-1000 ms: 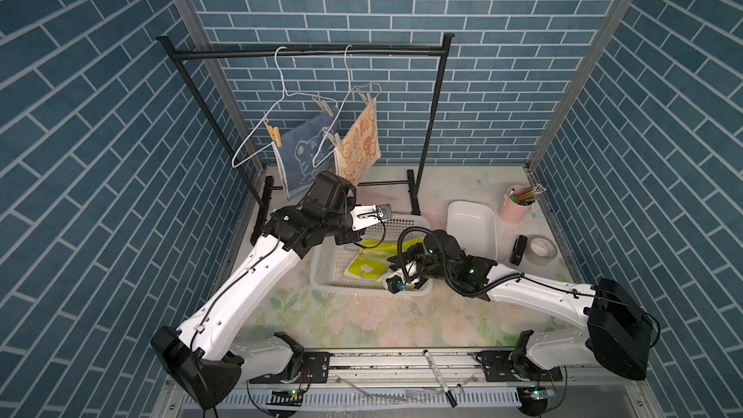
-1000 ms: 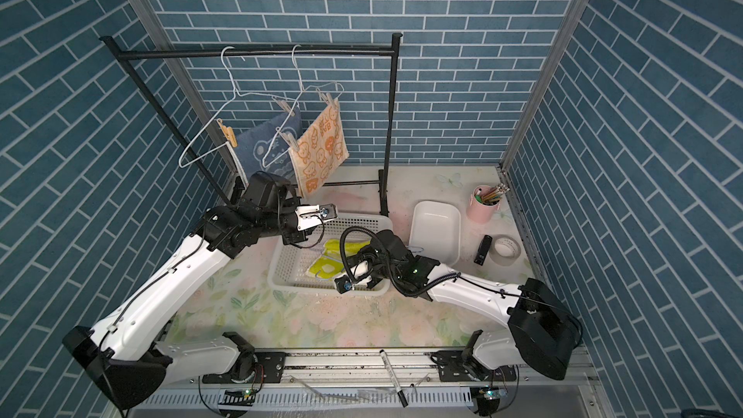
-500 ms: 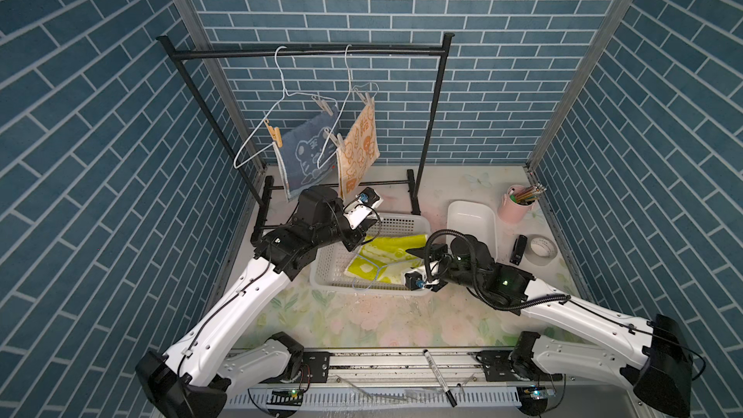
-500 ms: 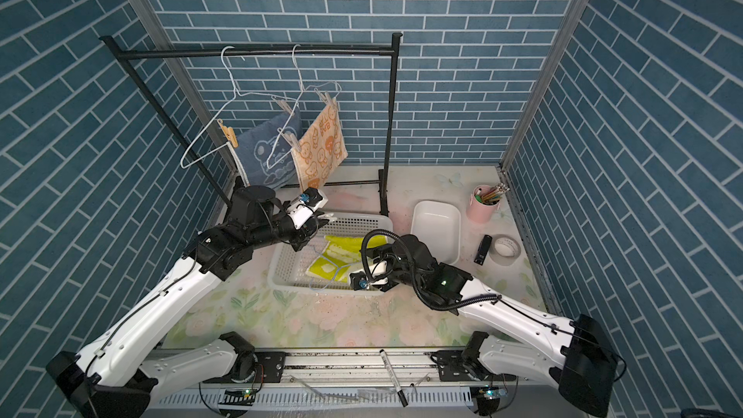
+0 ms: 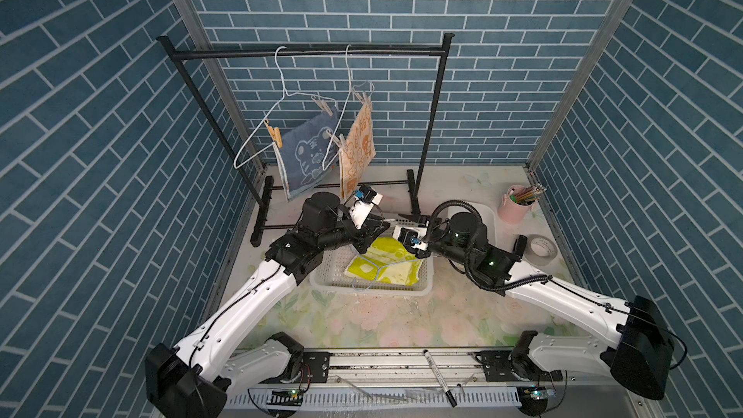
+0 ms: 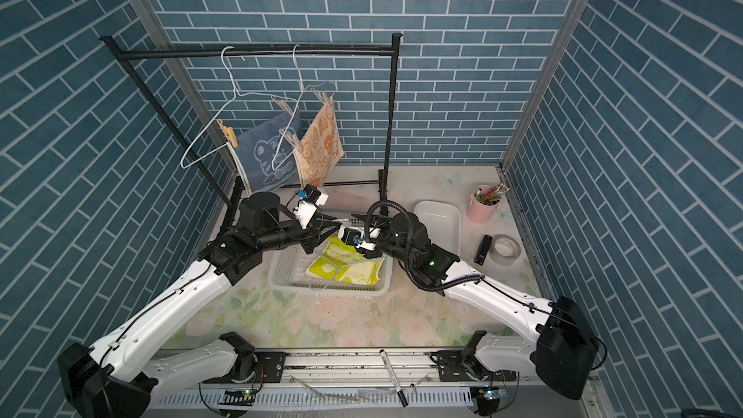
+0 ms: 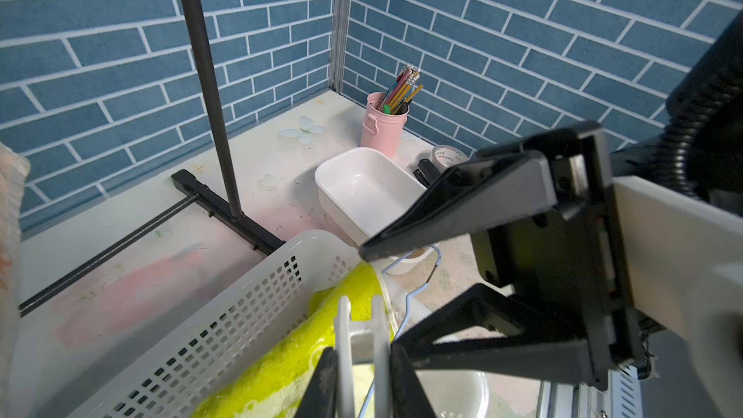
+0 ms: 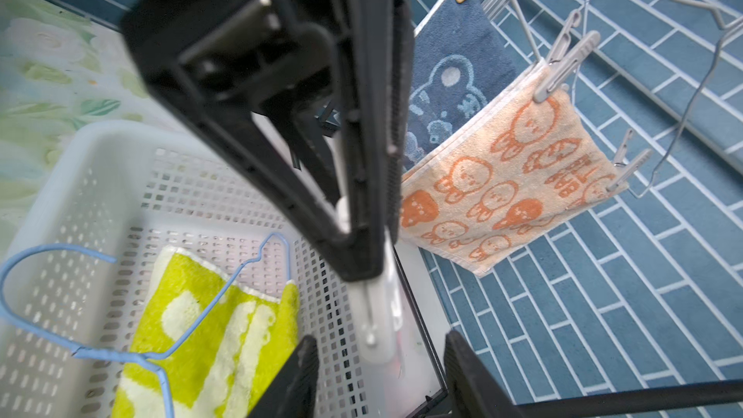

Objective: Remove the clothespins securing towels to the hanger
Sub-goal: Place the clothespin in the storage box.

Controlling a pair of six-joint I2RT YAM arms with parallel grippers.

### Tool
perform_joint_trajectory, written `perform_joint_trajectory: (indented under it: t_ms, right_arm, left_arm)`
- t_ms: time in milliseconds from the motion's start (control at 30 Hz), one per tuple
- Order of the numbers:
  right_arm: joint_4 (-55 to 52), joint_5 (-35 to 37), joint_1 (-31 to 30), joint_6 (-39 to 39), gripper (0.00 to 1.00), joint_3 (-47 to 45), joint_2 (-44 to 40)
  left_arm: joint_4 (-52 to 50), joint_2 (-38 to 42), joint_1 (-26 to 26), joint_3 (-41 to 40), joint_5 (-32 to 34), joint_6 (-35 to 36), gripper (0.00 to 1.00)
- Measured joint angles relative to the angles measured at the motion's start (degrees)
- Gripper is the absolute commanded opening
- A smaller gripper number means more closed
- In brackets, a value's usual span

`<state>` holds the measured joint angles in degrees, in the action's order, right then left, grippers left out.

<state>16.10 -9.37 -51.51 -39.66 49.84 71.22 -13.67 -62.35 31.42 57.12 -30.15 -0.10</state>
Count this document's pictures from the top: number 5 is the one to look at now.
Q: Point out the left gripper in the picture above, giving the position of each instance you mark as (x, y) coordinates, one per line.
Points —
(363, 235)

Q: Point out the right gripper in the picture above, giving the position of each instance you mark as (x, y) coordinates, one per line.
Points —
(400, 238)

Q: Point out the yellow green towel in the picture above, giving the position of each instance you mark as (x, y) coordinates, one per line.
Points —
(385, 262)

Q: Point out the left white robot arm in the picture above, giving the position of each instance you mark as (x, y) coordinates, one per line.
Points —
(199, 374)

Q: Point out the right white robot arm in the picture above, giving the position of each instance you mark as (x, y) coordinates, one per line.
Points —
(629, 341)

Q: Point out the white perforated plastic basket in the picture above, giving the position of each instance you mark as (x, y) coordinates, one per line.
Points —
(329, 276)

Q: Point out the white rectangular tray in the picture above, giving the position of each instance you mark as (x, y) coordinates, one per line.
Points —
(489, 219)

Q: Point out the orange bunny towel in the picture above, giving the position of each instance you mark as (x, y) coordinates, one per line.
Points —
(359, 152)

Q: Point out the pink metal pen bucket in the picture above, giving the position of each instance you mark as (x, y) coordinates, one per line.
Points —
(511, 211)

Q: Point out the blue bear towel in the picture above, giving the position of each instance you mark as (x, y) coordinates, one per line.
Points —
(305, 155)

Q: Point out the black object beside tape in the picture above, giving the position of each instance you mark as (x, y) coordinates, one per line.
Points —
(520, 246)

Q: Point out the roll of tape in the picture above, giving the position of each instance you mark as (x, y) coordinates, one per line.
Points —
(540, 250)

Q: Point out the bundle of coloured pencils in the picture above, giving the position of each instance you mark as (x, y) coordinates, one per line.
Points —
(527, 195)

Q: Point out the beige clothespin far left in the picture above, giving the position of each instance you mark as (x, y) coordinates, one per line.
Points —
(275, 134)

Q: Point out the beige clothespin orange towel upper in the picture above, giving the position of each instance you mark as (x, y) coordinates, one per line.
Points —
(364, 98)

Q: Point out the beige clothespin on blue towel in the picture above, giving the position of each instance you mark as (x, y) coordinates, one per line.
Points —
(327, 106)

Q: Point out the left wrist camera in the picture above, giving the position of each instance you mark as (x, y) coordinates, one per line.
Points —
(365, 200)

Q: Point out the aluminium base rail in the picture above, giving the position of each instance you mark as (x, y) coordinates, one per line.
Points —
(352, 382)

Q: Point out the white wire hanger middle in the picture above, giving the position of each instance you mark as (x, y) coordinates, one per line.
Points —
(345, 104)

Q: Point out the black marker on rail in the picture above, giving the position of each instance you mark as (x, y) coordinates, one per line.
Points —
(440, 379)

